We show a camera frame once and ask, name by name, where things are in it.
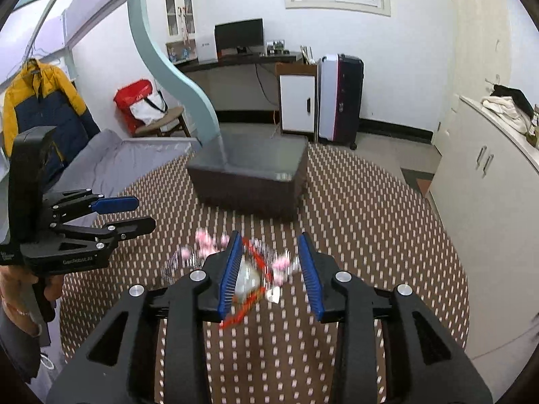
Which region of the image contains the pink charm keychain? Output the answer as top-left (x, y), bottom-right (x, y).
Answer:
top-left (161, 228), bottom-right (300, 305)

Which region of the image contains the white jade pendant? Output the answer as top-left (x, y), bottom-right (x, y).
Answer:
top-left (235, 259), bottom-right (260, 303)

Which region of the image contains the person left hand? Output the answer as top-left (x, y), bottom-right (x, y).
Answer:
top-left (1, 265), bottom-right (42, 340)

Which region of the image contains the grey bedding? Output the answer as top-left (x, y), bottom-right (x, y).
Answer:
top-left (50, 130), bottom-right (202, 230)

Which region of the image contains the yellow navy jacket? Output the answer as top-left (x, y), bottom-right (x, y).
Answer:
top-left (3, 59), bottom-right (100, 187)

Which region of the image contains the wooden chair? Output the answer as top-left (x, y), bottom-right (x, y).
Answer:
top-left (133, 106), bottom-right (191, 138)

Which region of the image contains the white tote bag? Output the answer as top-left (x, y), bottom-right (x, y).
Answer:
top-left (130, 91), bottom-right (168, 126)

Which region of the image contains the red bag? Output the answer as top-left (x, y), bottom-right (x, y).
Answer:
top-left (113, 79), bottom-right (153, 137)

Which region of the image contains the brown polka dot tablecloth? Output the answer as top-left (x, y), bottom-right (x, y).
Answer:
top-left (59, 145), bottom-right (470, 403)

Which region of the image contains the dark grey storage box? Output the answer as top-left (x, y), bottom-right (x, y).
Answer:
top-left (186, 131), bottom-right (309, 221)

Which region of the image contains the long white sideboard cabinet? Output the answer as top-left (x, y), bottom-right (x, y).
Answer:
top-left (430, 97), bottom-right (538, 399)

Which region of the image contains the dark desk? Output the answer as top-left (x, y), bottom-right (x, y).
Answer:
top-left (176, 52), bottom-right (303, 124)

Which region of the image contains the white glass door cupboard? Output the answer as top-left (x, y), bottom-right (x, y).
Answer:
top-left (146, 0), bottom-right (197, 65)

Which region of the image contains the small white brown cabinet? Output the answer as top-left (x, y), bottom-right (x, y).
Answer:
top-left (275, 63), bottom-right (317, 140)

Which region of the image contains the black computer monitor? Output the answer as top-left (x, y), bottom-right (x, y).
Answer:
top-left (214, 18), bottom-right (264, 53)

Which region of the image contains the white cloth pile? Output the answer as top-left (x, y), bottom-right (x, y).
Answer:
top-left (480, 96), bottom-right (531, 135)

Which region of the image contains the white black air cooler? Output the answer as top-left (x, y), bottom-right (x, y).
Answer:
top-left (318, 54), bottom-right (364, 150)

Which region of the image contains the teal loft bed frame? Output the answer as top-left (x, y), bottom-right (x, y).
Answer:
top-left (1, 0), bottom-right (220, 145)

